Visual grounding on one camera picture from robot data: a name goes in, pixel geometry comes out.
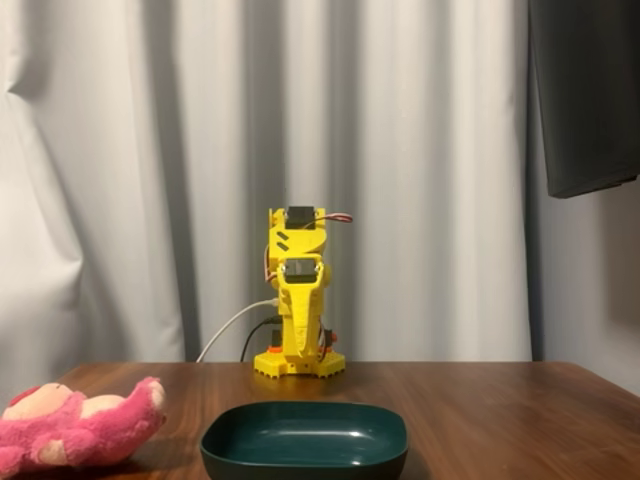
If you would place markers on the pink strawberry bear plush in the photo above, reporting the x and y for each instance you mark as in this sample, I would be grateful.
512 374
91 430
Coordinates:
100 430

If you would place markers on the light grey curtain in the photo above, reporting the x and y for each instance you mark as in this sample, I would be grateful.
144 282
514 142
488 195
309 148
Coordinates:
150 150

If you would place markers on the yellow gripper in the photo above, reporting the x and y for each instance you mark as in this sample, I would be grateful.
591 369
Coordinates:
301 296

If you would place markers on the orange black table clamp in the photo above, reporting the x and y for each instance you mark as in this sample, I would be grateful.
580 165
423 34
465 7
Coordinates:
333 339
274 348

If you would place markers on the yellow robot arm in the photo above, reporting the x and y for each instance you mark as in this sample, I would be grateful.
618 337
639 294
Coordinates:
300 240

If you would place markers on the black monitor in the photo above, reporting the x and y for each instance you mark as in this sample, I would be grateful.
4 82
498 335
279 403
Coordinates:
585 100

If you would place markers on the dark green plastic bin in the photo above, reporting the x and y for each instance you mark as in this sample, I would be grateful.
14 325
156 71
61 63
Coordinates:
300 435

